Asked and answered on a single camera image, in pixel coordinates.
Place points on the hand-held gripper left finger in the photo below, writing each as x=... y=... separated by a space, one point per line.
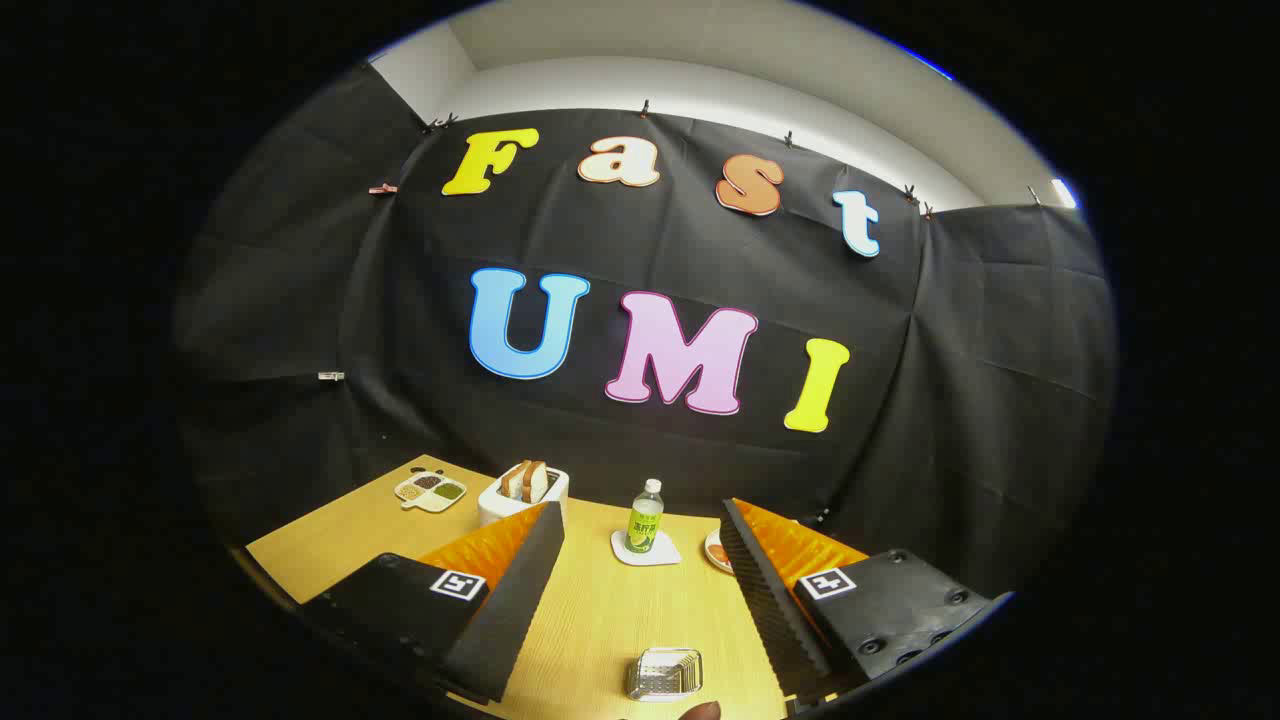
x=505 y=610

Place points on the bread slice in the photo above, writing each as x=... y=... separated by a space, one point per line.
x=538 y=482
x=513 y=482

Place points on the white toaster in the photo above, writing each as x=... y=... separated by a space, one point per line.
x=495 y=508

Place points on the white square coaster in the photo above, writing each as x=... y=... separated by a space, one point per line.
x=665 y=555

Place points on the green label drink bottle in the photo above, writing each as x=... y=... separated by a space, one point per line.
x=645 y=520

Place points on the black backdrop cloth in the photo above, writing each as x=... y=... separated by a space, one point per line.
x=400 y=300

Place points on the plate of food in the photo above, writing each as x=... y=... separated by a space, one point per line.
x=716 y=552

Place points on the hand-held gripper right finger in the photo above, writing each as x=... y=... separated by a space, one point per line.
x=770 y=600

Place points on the white divided condiment dish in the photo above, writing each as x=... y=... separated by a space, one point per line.
x=430 y=492

